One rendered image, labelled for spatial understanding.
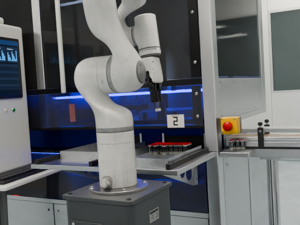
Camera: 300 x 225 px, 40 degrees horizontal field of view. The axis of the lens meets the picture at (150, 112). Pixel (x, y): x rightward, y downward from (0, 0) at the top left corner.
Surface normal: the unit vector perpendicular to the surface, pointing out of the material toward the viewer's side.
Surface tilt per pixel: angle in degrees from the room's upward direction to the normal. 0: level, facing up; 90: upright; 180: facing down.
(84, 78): 93
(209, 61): 90
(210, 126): 90
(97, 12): 102
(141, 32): 89
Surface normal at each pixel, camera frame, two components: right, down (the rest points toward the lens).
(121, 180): 0.22, 0.04
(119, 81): -0.25, 0.51
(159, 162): -0.47, 0.07
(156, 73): 0.88, -0.07
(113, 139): -0.03, 0.05
